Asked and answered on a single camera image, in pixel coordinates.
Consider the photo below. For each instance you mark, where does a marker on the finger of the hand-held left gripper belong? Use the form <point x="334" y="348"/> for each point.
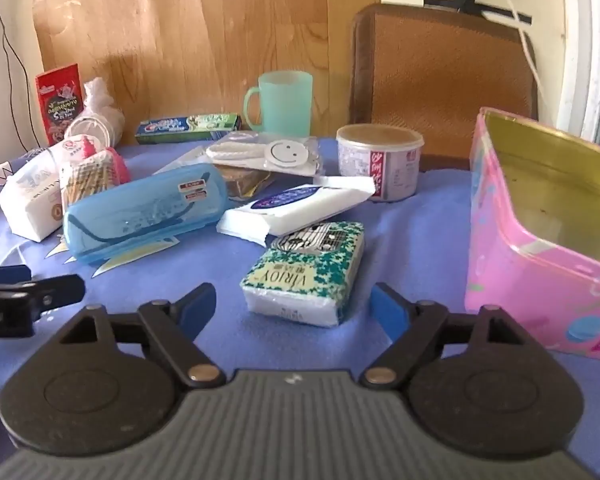
<point x="55" y="291"/>
<point x="5" y="275"/>

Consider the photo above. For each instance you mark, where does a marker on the white window frame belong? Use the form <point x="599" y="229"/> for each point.
<point x="580" y="60"/>

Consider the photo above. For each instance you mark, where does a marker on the white soft tissue pack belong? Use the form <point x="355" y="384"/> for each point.
<point x="30" y="205"/>

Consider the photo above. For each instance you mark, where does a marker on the plastic bag of paper cups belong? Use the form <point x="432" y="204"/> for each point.
<point x="97" y="115"/>

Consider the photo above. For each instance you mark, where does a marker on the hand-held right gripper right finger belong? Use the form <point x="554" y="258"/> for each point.
<point x="387" y="310"/>

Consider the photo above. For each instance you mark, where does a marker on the brown chair back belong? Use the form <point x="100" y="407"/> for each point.
<point x="440" y="80"/>

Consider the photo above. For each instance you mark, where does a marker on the wood pattern wall sheet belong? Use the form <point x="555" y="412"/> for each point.
<point x="205" y="35"/>

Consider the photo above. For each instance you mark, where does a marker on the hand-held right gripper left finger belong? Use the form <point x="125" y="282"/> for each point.
<point x="200" y="306"/>

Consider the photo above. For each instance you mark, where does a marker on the pink biscuit tin box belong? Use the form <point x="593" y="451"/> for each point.
<point x="520" y="280"/>

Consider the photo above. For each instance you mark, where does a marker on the green floral tissue pack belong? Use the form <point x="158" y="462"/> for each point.
<point x="300" y="280"/>

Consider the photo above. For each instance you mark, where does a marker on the white blue-label tissue pack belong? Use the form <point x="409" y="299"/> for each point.
<point x="290" y="207"/>

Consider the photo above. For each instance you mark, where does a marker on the blue plastic case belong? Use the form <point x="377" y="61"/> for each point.
<point x="140" y="215"/>

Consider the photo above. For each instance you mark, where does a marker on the toothpaste box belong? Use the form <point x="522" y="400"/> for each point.
<point x="187" y="128"/>

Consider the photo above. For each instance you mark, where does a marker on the blue tablecloth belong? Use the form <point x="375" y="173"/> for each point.
<point x="205" y="270"/>

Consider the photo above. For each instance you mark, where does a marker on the red snack box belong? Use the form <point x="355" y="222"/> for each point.
<point x="60" y="105"/>

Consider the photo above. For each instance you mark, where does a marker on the pink wrapped biscuit pack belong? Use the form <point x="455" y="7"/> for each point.
<point x="87" y="180"/>

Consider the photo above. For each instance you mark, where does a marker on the green plastic cup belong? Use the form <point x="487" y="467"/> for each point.
<point x="285" y="105"/>

